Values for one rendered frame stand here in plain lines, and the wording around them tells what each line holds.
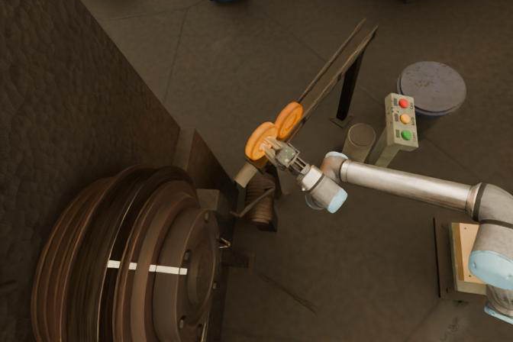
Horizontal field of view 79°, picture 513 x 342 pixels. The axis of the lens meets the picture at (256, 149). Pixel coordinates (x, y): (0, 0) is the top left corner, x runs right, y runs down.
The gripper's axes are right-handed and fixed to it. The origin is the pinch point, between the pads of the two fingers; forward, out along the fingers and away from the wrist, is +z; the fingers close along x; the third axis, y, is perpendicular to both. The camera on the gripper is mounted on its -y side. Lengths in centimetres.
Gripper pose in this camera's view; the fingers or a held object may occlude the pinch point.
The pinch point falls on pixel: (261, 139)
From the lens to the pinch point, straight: 116.9
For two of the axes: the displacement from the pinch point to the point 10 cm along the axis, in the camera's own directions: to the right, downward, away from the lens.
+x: -6.5, 7.3, -2.1
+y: 0.7, -2.1, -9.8
